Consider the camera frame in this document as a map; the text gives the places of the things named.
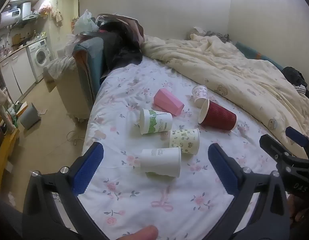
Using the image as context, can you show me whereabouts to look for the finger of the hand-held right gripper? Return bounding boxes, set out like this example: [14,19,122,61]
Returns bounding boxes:
[285,127,309,160]
[259,134,295,166]

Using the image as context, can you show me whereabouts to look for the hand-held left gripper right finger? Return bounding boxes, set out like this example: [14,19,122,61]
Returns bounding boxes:
[207,142,293,240]

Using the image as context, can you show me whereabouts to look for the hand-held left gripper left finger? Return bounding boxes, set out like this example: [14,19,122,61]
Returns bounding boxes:
[22,142,112,240]

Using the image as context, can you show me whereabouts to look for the plain white paper cup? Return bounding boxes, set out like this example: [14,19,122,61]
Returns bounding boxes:
[140,147,182,178]

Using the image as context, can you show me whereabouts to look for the yellow bear print paper cup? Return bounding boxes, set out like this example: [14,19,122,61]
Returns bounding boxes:
[169,128,200,154]

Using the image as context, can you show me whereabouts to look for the red ribbed paper cup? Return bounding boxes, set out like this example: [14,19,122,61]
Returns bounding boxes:
[198,99,237,131]

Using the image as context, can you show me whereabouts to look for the small white patterned paper cup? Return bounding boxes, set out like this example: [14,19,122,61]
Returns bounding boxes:
[191,85,208,108]

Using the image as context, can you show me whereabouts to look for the white green print paper cup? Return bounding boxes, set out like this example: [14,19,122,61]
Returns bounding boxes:
[140,108,173,135]

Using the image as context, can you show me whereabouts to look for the pink faceted cup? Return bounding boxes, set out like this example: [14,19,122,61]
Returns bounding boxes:
[154,88,185,117]

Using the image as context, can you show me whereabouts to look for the person's right hand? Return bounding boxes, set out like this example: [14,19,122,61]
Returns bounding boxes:
[286,194,309,225]

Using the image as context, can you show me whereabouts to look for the person's left hand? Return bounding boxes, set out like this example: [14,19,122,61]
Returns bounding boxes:
[117,225,159,240]

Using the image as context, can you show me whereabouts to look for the black garment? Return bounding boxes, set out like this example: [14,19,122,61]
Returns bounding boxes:
[281,67,308,90]

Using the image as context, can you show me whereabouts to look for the grey trash bin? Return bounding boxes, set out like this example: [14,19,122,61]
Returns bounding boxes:
[20,102,42,130]

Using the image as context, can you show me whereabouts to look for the beige covered sofa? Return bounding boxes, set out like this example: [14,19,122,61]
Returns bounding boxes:
[43,55,95,120]

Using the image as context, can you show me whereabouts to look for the yellow table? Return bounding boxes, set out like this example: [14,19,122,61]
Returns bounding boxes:
[0,115,20,195]

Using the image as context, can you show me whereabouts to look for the cream bear print duvet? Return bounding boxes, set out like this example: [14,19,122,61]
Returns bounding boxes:
[142,34,309,155]

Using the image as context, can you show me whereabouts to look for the teal bed edge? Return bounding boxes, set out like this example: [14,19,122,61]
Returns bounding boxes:
[236,41,285,70]

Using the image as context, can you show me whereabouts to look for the floral bed sheet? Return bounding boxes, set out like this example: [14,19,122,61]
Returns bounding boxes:
[77,55,309,240]

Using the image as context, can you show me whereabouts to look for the teal sofa armrest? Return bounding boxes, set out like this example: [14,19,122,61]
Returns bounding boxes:
[72,37,106,105]

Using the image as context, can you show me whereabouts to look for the white kitchen cabinet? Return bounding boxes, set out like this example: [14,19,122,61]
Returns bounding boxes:
[0,47,36,103]

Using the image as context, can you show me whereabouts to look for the white washing machine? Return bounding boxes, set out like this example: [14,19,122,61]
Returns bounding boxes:
[27,39,51,83]

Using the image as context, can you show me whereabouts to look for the grey patterned pillow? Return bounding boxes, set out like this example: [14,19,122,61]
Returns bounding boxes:
[186,26,230,43]

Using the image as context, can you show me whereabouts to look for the pile of dark clothes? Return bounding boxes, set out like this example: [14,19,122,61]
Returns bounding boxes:
[97,14,145,72]

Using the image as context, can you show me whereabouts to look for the white plastic bag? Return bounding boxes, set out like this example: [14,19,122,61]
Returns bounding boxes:
[73,9,99,35]

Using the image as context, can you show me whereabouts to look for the beige hanging towel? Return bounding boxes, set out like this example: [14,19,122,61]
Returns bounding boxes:
[52,8,64,27]

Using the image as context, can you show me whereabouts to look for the pink hanging bag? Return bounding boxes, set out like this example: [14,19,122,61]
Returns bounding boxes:
[39,0,52,15]

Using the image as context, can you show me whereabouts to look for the white water heater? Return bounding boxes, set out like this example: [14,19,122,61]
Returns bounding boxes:
[0,2,32,28]

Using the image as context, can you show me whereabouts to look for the floor cable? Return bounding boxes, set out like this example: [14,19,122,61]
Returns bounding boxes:
[67,130,82,145]

